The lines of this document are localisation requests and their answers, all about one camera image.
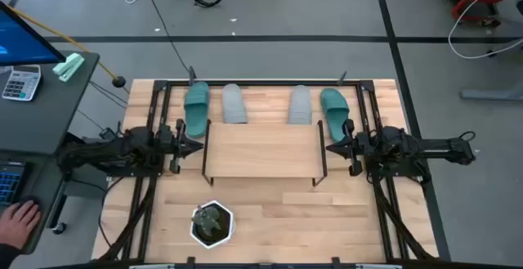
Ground person's forearm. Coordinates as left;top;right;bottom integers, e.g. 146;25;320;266
0;242;21;269

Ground mint green stapler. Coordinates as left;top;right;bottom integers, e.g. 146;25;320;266
51;52;86;83

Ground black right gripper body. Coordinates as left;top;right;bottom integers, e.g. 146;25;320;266
346;118;372;177

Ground small green cactus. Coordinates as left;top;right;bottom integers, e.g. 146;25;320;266
191;204;224;233

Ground black aluminium table frame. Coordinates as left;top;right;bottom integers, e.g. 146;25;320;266
92;78;440;269

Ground white desk calculator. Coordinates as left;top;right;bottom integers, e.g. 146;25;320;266
2;64;42;101

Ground computer monitor with blue screen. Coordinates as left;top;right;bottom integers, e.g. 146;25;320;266
0;1;67;68

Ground person's hand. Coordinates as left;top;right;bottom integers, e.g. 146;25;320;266
0;200;42;250

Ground grey table foot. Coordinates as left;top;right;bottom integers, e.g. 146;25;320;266
459;38;523;101

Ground long white floor cable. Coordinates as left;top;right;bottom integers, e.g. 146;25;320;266
448;0;523;61

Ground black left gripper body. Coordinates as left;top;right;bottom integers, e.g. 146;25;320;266
157;118;184;175

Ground dark grey desk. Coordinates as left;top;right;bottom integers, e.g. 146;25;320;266
0;50;101;256

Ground backlit black keyboard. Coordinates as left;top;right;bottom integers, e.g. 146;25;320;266
0;160;26;207

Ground wooden shelf with black legs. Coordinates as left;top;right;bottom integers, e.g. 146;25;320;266
201;118;329;188

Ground long black floor cable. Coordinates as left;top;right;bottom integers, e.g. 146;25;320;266
140;0;195;78

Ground grey rubber slide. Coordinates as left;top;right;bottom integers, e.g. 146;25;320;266
221;83;248;125
288;84;313;126

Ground green rubber slide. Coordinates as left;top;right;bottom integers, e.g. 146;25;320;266
183;81;211;138
320;87;351;143

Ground yellow floor cable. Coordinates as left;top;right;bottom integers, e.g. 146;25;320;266
6;5;122;83

